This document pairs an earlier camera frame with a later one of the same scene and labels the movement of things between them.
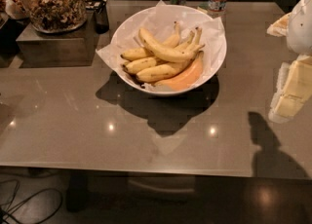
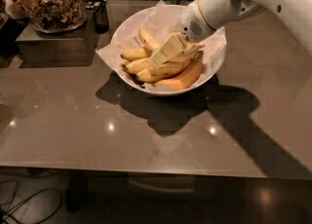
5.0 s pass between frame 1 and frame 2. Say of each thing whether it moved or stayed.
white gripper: moved
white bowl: stayed
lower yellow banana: stayed
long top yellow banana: stayed
